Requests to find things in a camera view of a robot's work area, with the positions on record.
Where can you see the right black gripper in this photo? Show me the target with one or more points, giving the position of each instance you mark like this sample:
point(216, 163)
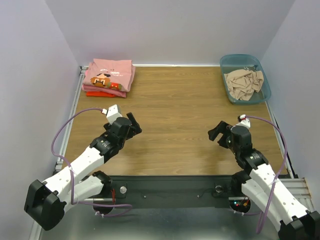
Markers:
point(223, 135)

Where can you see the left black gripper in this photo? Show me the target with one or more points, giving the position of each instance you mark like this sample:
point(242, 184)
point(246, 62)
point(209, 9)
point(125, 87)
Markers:
point(137, 129)

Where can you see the beige t shirt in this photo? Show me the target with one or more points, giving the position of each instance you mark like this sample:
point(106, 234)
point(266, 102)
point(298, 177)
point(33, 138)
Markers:
point(242, 83)

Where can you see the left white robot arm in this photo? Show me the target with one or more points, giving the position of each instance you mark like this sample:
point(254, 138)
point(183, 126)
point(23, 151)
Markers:
point(47, 201)

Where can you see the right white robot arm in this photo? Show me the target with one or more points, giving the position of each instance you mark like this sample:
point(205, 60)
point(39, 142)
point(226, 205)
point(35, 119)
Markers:
point(258, 182)

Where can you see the pink printed folded t shirt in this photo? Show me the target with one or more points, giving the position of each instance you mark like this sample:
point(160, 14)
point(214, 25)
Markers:
point(114, 66)

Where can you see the red folded t shirt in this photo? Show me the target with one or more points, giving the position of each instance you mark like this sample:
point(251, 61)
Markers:
point(99, 94)

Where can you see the plain pink folded t shirt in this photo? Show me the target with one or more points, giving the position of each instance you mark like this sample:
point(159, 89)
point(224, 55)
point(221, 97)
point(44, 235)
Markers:
point(105, 81)

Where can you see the teal plastic bin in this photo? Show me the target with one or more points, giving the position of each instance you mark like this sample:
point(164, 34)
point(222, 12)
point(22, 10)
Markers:
point(232, 62)

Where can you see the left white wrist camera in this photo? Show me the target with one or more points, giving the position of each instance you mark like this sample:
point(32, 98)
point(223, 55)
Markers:
point(112, 113)

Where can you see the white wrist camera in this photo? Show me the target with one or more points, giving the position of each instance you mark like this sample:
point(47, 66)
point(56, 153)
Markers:
point(112, 113)
point(244, 121)

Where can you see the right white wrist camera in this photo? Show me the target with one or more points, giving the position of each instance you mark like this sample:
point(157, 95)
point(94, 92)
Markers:
point(244, 121)

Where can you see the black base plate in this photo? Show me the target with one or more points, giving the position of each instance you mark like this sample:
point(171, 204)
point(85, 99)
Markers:
point(174, 191)

